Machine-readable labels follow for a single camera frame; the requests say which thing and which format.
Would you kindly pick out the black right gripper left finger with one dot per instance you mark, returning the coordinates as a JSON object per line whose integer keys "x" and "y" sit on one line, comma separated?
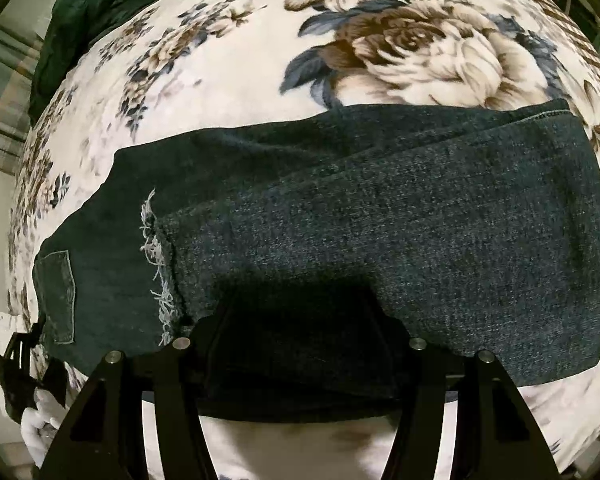
{"x": 102, "y": 436}

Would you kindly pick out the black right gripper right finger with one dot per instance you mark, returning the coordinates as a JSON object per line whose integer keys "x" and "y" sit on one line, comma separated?
{"x": 496, "y": 436}

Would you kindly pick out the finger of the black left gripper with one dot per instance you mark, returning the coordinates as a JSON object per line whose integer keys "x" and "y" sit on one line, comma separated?
{"x": 16, "y": 381}

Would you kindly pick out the dark blue denim pants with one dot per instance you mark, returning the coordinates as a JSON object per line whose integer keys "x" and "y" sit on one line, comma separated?
{"x": 476, "y": 229}

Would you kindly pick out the white gloved hand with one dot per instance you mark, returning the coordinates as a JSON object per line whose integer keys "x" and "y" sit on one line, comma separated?
{"x": 40, "y": 424}

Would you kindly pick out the grey striped curtain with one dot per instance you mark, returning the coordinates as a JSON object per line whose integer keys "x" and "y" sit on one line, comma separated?
{"x": 19, "y": 54}

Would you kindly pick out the dark green velvet blanket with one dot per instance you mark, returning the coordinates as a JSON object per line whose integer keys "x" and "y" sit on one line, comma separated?
{"x": 74, "y": 27}

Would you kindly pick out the floral white bed blanket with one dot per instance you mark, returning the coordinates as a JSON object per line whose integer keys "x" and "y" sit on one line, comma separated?
{"x": 190, "y": 65}

